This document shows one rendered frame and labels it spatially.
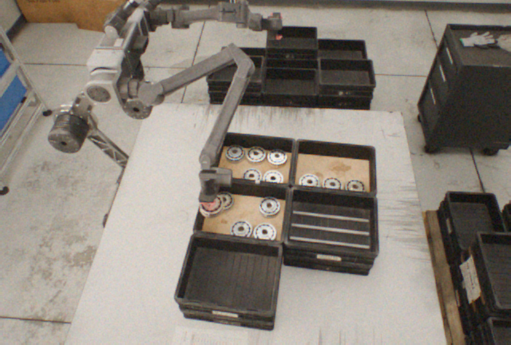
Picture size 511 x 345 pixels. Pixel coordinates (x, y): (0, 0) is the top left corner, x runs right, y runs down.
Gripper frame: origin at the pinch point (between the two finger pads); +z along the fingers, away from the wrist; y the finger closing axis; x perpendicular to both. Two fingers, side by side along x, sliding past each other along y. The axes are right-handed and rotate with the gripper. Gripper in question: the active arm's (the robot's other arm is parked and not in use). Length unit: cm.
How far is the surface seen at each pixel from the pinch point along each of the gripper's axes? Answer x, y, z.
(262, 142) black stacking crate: -14, 50, 17
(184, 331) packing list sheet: 6, -43, 36
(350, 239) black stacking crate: -62, 3, 22
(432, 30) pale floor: -157, 302, 103
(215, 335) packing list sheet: -8, -43, 36
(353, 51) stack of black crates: -69, 203, 66
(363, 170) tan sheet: -68, 43, 22
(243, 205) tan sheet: -10.3, 14.2, 22.6
